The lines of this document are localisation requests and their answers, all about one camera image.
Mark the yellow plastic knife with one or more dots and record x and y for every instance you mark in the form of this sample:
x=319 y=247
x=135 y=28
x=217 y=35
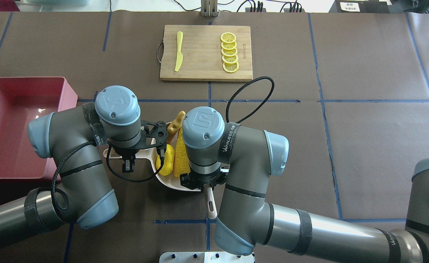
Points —
x=179 y=55

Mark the wooden cutting board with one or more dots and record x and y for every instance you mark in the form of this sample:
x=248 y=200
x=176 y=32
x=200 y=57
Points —
x=202 y=53

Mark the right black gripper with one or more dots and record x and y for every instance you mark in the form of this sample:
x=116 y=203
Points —
x=202 y=180

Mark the lemon slice one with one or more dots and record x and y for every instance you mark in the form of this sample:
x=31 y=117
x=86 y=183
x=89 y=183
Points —
x=228 y=37

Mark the aluminium frame post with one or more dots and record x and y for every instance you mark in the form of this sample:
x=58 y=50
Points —
x=209 y=8

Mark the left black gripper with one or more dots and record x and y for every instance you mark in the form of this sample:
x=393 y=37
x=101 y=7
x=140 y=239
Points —
x=125 y=152

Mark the yellow toy corn cob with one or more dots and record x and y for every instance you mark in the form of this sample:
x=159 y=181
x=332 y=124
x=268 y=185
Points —
x=181 y=161

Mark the lemon slice three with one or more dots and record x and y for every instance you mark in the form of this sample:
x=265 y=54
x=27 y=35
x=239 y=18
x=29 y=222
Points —
x=229 y=52

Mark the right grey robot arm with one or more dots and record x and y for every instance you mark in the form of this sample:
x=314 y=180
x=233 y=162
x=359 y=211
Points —
x=245 y=219

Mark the lemon slice four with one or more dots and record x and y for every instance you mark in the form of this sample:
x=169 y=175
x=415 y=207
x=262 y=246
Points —
x=230 y=59

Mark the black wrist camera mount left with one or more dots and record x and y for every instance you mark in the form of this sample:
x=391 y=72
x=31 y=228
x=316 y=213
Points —
x=155 y=131

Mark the white camera pole mount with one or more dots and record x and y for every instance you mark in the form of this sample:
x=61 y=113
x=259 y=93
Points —
x=204 y=257

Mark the pink plastic bin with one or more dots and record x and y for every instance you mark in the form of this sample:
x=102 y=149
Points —
x=23 y=99

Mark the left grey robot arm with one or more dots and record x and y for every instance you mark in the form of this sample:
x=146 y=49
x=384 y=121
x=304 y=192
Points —
x=71 y=138

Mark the lemon slice two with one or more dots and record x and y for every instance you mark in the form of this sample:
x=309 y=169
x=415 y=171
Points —
x=228 y=46

